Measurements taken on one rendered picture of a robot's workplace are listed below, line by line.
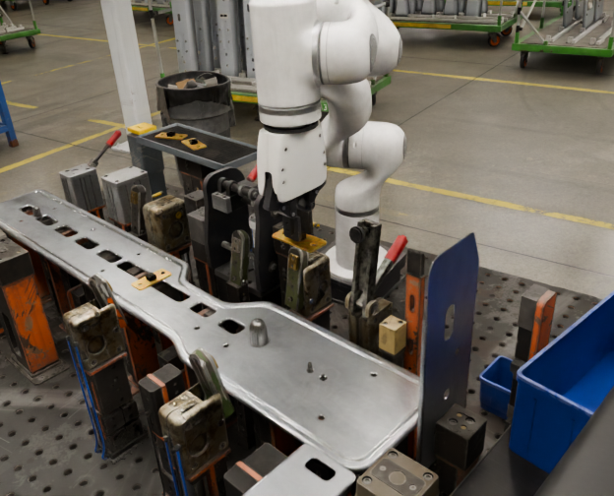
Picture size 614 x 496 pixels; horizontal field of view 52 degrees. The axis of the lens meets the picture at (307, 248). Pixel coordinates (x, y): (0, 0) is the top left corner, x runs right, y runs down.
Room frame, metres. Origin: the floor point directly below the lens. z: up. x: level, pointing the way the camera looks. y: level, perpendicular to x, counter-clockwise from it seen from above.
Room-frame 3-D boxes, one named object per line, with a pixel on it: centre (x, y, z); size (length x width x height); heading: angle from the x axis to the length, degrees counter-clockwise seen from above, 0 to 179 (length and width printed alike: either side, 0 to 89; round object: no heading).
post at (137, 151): (1.74, 0.45, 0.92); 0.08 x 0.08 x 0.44; 45
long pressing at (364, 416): (1.17, 0.36, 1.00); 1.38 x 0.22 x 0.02; 45
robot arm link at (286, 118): (0.83, 0.01, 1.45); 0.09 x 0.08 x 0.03; 135
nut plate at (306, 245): (0.83, 0.01, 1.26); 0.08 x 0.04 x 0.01; 45
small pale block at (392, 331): (0.86, -0.14, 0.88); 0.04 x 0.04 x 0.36; 45
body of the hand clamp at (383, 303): (0.95, -0.11, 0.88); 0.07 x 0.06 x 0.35; 135
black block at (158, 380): (0.84, 0.26, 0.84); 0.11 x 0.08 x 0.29; 135
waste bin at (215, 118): (4.14, 0.68, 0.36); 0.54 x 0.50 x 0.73; 144
